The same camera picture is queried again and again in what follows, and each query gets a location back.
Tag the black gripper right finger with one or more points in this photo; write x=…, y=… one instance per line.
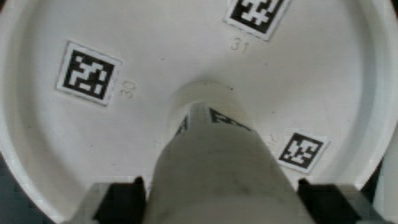
x=336, y=204

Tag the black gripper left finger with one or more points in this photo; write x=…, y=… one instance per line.
x=112, y=204

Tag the white cylindrical table leg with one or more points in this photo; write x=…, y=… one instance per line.
x=219, y=183

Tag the white round table top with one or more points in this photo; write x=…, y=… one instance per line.
x=102, y=55

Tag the white L-shaped fence wall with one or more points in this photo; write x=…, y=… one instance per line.
x=386, y=194

